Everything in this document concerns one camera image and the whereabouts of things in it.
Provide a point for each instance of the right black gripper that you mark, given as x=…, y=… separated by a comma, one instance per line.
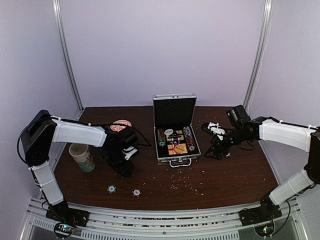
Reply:
x=214, y=148

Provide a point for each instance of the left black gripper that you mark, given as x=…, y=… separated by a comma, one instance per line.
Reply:
x=124, y=170

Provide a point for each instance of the black poker chip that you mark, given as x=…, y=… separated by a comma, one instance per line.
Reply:
x=136, y=192

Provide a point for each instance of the yellow round button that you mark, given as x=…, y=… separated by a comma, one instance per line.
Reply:
x=179, y=149

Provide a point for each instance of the aluminium poker case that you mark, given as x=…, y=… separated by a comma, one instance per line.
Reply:
x=174, y=111

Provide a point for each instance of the red Texas Hold'em card box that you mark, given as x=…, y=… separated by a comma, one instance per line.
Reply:
x=171, y=151

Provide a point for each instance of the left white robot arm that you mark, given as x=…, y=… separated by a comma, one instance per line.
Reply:
x=46, y=129

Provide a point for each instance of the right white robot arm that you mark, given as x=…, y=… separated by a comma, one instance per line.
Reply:
x=293, y=151

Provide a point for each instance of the green poker chip front left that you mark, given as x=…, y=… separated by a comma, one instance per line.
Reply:
x=112, y=189

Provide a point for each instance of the orange black chip stack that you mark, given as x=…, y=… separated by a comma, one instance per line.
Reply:
x=191, y=146

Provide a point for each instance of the red patterned bowl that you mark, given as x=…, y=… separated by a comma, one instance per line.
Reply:
x=120, y=125

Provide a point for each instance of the black triangular all-in button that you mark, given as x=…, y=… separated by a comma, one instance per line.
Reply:
x=175, y=137

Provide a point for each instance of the brown chip stack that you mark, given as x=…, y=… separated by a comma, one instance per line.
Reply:
x=160, y=134

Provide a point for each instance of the white dealer button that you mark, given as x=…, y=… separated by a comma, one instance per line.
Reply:
x=168, y=132

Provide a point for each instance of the aluminium front rail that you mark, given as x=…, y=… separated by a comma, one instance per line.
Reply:
x=222, y=223

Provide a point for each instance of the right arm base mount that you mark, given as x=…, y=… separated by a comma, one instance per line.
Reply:
x=261, y=218

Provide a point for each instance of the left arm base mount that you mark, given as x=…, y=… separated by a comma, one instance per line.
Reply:
x=67, y=224

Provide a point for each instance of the right aluminium frame post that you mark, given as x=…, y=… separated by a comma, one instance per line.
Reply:
x=261, y=48

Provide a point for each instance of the aluminium frame post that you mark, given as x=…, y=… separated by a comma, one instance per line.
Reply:
x=261, y=48
x=65, y=53

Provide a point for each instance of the left aluminium frame post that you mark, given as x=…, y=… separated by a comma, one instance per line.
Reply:
x=65, y=53

